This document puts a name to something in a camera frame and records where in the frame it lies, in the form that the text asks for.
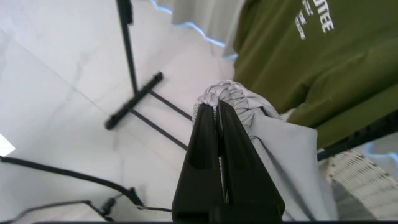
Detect pale grey shorts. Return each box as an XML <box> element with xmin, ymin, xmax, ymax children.
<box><xmin>192</xmin><ymin>80</ymin><xmax>339</xmax><ymax>222</ymax></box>

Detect white laundry basket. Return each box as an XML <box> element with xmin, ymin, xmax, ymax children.
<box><xmin>323</xmin><ymin>149</ymin><xmax>398</xmax><ymax>220</ymax></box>

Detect black clothes rack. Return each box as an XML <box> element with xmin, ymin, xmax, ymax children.
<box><xmin>104</xmin><ymin>0</ymin><xmax>398</xmax><ymax>162</ymax></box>

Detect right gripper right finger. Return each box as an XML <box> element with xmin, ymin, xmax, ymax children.
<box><xmin>216</xmin><ymin>100</ymin><xmax>286</xmax><ymax>222</ymax></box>

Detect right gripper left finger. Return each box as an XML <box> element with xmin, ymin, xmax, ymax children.
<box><xmin>171</xmin><ymin>103</ymin><xmax>224</xmax><ymax>222</ymax></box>

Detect green printed t-shirt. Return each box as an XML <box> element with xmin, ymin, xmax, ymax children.
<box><xmin>232</xmin><ymin>0</ymin><xmax>398</xmax><ymax>149</ymax></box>

